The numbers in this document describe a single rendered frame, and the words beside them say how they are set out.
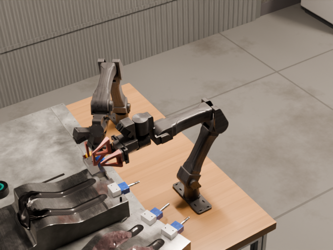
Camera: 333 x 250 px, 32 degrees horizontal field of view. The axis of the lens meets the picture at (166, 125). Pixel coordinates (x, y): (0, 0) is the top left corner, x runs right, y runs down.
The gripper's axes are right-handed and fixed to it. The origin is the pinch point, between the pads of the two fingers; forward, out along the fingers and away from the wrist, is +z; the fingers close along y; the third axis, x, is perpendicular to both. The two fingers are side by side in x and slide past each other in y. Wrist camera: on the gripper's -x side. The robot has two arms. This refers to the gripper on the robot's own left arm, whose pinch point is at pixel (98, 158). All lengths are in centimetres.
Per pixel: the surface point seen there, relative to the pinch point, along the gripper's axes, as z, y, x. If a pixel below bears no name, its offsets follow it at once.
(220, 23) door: -214, -223, 116
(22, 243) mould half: 31.5, -9.9, 32.8
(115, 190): -8.4, -9.8, 28.1
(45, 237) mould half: 23.5, -5.7, 30.8
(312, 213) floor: -131, -17, 123
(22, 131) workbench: 6, -82, 40
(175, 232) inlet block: -17.8, 18.6, 32.1
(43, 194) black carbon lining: 15.9, -24.1, 28.0
